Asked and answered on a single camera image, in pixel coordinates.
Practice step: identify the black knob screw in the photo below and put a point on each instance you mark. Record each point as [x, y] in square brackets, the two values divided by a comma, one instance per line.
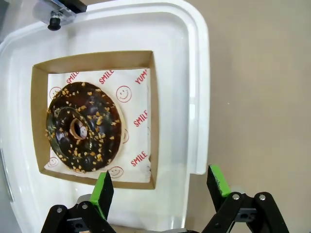
[54, 24]

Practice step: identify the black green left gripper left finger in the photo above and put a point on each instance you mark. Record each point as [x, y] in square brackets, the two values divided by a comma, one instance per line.
[103, 191]

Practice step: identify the chocolate donut with nuts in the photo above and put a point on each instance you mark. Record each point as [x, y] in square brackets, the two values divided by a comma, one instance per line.
[102, 106]

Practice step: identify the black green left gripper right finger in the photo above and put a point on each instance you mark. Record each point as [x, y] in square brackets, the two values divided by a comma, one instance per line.
[216, 184]

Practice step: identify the white smile print paper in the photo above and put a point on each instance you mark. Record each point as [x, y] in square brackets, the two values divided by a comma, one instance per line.
[138, 102]

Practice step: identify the brown cardboard donut box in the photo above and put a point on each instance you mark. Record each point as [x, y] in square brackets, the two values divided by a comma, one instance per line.
[97, 60]

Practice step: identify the large white plastic tray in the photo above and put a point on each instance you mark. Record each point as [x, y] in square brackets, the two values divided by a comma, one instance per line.
[175, 72]

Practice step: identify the clear acrylic cover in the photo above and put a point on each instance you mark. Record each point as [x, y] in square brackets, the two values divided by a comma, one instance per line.
[4, 170]

